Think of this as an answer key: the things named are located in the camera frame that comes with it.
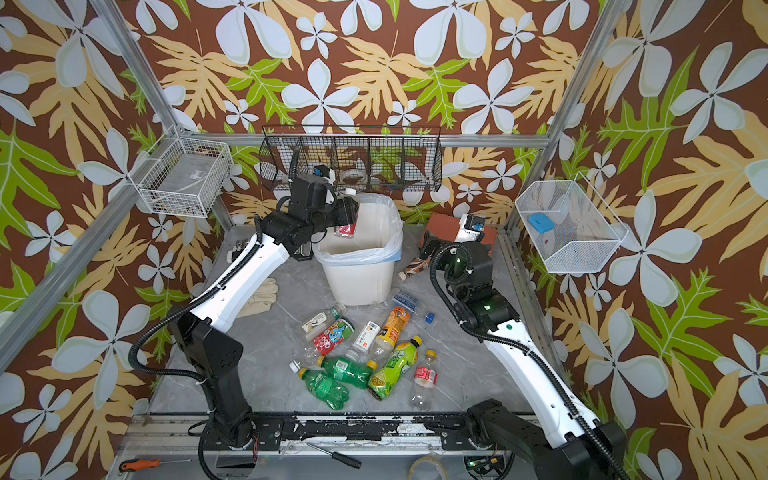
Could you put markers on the green bottle yellow cap lower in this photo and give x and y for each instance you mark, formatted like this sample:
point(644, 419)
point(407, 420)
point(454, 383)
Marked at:
point(323, 387)

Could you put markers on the tape roll bottom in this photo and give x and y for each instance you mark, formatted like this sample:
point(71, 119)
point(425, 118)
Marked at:
point(427, 467)

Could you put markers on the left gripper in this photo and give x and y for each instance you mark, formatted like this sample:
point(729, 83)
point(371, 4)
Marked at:
point(346, 211)

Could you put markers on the orange handled tool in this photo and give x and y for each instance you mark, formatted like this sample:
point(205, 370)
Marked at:
point(136, 465)

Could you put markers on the white wire basket right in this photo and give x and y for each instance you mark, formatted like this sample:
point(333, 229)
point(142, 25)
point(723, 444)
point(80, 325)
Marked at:
point(588, 231)

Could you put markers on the red plastic tool case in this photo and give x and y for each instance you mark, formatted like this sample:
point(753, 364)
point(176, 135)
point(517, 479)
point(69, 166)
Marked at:
point(441, 230)

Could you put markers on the black socket holder rail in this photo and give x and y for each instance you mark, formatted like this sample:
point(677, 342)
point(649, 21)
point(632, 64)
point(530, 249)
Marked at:
point(237, 249)

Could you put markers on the tape roll in basket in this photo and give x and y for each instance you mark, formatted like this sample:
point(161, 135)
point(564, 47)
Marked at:
point(353, 176)

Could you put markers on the white plastic trash bin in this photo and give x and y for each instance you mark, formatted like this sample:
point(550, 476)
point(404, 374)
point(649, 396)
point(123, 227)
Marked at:
point(361, 284)

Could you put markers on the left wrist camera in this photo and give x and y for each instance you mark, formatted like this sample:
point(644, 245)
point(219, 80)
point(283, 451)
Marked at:
point(326, 173)

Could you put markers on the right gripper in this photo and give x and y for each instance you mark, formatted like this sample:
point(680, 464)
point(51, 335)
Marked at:
point(437, 241)

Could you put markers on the green bottle yellow cap upper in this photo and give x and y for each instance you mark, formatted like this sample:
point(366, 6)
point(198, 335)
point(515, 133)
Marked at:
point(347, 371)

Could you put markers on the clear bin liner bag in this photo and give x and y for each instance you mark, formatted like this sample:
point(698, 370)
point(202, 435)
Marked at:
point(377, 238)

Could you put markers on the small white label bottle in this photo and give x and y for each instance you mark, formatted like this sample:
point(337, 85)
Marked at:
point(363, 342)

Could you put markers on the blue object in basket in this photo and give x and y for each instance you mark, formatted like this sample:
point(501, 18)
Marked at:
point(541, 223)

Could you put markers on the red tea bottle white cap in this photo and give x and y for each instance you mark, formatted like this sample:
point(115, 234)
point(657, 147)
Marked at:
point(346, 211)

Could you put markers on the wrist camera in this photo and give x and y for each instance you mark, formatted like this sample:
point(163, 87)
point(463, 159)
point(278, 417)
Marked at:
point(326, 173)
point(471, 228)

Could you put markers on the brown label bottle by case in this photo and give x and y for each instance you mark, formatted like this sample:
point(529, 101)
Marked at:
point(414, 267)

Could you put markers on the black wire wall basket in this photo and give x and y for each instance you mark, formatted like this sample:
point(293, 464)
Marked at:
point(395, 158)

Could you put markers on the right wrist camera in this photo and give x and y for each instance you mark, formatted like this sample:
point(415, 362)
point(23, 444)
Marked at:
point(471, 228)

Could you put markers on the orange juice label bottle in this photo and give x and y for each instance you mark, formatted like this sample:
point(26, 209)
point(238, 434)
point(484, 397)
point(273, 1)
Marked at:
point(386, 340)

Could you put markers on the clear bottle red label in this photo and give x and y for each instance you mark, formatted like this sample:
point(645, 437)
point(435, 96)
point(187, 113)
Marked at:
point(424, 382)

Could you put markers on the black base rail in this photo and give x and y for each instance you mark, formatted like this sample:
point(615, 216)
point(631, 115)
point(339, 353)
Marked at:
point(284, 433)

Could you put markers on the white wire basket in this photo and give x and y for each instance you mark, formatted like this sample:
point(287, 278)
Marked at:
point(588, 231)
point(181, 174)

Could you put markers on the red label colourful bottle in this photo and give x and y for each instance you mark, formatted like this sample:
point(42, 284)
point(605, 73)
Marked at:
point(328, 339)

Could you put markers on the green bottle yellow cap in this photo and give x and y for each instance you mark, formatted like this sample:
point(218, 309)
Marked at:
point(323, 387)
point(347, 371)

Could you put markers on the lime green label bottle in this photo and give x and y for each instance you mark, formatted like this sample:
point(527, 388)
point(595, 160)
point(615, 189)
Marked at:
point(402, 358)

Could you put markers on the clear bottle green cap band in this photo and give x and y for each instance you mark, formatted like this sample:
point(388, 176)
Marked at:
point(322, 320)

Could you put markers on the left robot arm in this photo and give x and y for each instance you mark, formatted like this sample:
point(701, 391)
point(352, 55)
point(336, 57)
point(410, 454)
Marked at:
point(201, 327)

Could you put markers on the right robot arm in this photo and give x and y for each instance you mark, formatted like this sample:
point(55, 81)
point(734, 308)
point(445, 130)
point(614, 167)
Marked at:
point(569, 441)

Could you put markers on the crushed blue label water bottle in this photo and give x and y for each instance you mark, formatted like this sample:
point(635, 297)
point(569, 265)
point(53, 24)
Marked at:
point(407, 308)

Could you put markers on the white wire basket left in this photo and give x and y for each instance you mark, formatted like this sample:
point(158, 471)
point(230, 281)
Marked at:
point(181, 174)

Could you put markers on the black handled screwdriver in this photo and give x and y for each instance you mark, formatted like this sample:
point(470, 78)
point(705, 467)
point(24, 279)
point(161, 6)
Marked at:
point(337, 456)

